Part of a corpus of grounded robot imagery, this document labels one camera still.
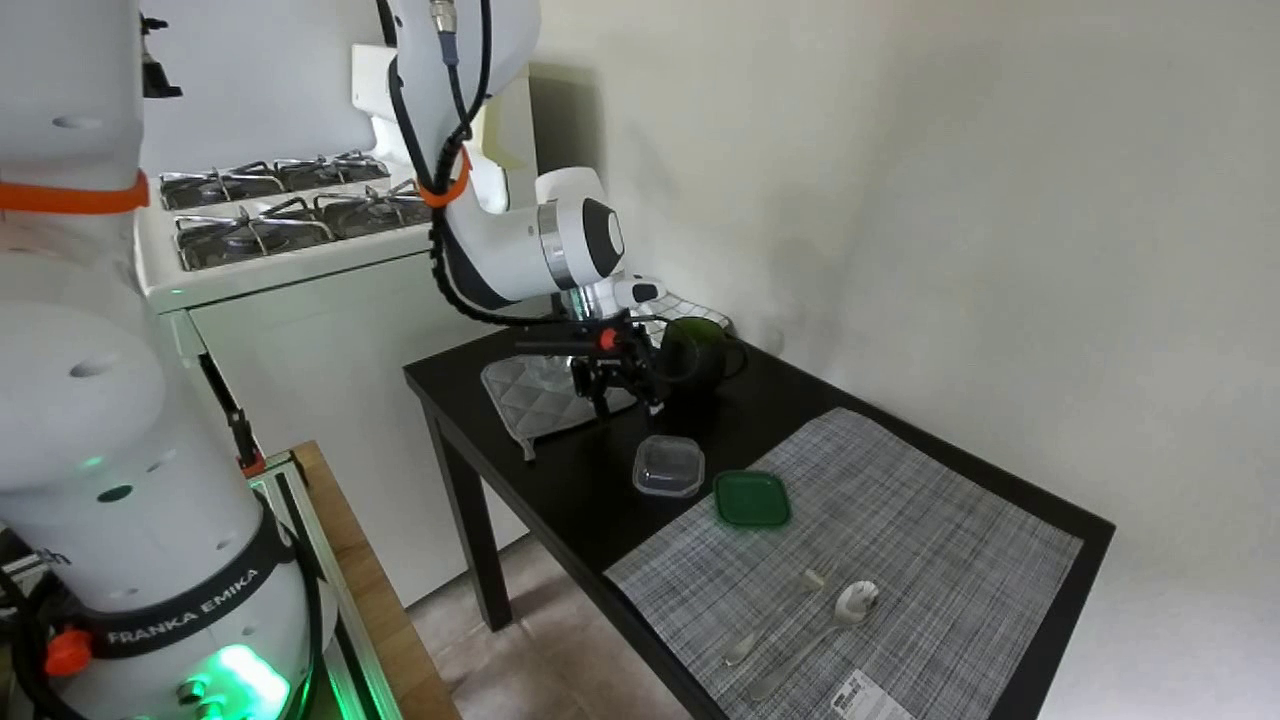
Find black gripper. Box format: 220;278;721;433
558;306;674;421

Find grey quilted pot holder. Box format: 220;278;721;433
477;347;645;464

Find black table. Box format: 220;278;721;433
398;306;1121;720

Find green square plastic lid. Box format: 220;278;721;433
708;466;797;530

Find clear plastic fork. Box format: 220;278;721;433
722;565;830;673

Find grey woven placemat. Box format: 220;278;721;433
604;402;1092;720

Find white gas stove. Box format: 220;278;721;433
131;36;553;611

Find clear plastic spoon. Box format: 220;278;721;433
830;575;884;625

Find wooden board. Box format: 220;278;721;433
285;440;464;720

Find black stand pole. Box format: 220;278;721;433
190;347;271;479

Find white paper packet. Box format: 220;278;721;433
826;666;921;720

